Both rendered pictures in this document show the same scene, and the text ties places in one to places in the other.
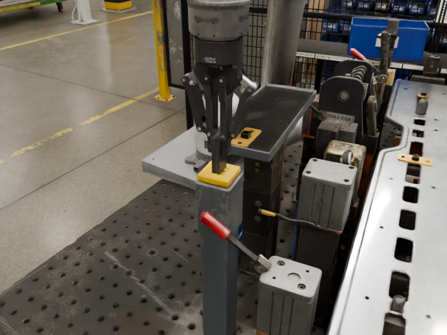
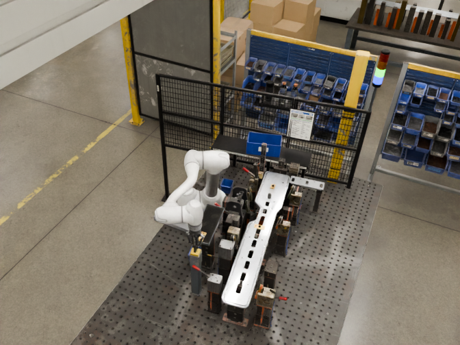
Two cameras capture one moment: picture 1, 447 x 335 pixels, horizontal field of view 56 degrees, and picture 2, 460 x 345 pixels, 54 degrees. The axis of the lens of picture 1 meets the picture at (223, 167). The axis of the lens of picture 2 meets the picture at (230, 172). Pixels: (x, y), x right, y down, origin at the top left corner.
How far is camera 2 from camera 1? 2.35 m
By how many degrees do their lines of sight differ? 12
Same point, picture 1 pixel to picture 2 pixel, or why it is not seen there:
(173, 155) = not seen: hidden behind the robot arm
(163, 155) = not seen: hidden behind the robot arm
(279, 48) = (211, 183)
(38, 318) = (135, 291)
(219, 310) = (196, 284)
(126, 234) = (155, 254)
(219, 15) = (196, 228)
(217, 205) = (196, 260)
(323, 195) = (224, 251)
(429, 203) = (258, 247)
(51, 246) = (95, 246)
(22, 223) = (73, 233)
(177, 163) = not seen: hidden behind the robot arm
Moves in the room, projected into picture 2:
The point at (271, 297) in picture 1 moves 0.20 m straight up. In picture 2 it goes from (210, 283) to (210, 264)
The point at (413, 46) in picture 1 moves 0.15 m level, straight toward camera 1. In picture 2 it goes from (274, 151) to (271, 161)
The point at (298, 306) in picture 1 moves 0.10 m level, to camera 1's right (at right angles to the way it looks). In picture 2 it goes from (216, 285) to (232, 283)
